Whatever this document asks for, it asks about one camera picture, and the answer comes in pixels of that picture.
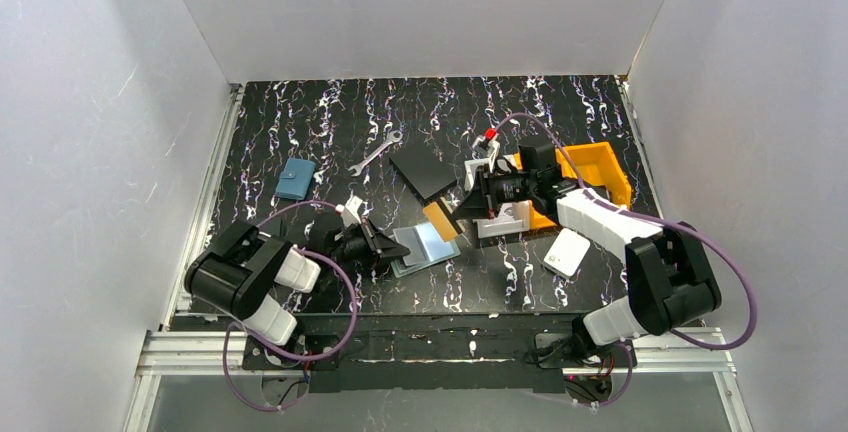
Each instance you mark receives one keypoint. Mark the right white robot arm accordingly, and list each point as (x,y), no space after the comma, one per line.
(669,279)

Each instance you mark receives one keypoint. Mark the silver wrench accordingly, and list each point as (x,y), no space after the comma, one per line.
(392,137)

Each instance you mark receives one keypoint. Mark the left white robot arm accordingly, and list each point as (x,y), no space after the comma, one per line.
(240,267)

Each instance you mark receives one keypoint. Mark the black square plate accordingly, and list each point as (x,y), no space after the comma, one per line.
(424,173)

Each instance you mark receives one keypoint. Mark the dark grey credit card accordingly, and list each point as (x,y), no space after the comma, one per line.
(408,237)

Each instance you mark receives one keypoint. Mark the orange plastic bin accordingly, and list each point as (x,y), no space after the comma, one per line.
(536,220)
(599,167)

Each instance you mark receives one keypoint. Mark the green card holder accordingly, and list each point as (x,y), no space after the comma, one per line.
(437,251)

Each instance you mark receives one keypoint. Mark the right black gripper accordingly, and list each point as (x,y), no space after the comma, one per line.
(486,192)

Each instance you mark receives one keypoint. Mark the white plastic bin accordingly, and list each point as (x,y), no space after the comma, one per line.
(512,218)

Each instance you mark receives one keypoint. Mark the black card in bin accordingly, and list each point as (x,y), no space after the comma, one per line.
(596,192)

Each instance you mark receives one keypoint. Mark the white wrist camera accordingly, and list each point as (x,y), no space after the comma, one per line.
(349,212)
(488,145)

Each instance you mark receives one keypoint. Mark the blue card wallet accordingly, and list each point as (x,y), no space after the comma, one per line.
(295,179)

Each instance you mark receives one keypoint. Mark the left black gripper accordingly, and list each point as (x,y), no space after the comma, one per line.
(376,241)

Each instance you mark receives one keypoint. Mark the black flat notebook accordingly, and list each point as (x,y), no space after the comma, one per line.
(270,226)

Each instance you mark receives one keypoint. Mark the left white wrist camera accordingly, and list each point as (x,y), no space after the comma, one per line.
(349,212)

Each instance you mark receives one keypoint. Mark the white square box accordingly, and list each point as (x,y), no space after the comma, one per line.
(566,253)

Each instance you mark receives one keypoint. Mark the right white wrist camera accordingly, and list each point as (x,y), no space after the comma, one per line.
(488,145)

